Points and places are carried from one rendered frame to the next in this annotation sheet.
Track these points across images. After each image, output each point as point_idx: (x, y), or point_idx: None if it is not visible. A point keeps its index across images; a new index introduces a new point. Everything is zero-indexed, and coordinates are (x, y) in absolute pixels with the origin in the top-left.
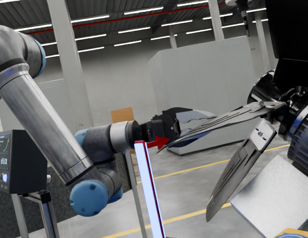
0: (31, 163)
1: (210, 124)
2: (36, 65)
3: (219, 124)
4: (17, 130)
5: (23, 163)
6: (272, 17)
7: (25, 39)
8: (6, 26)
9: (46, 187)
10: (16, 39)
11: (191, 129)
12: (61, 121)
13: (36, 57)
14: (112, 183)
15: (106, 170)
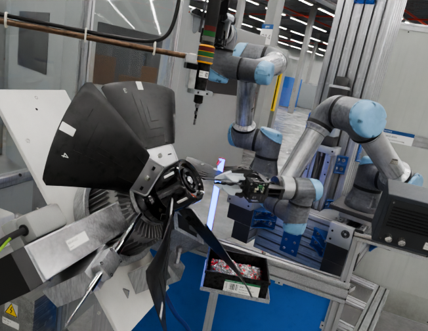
0: (378, 211)
1: (206, 169)
2: (344, 125)
3: (199, 166)
4: (386, 180)
5: (378, 207)
6: (172, 111)
7: (335, 106)
8: (333, 96)
9: (372, 236)
10: (323, 106)
11: (230, 183)
12: (291, 157)
13: (341, 119)
14: (272, 205)
15: (284, 202)
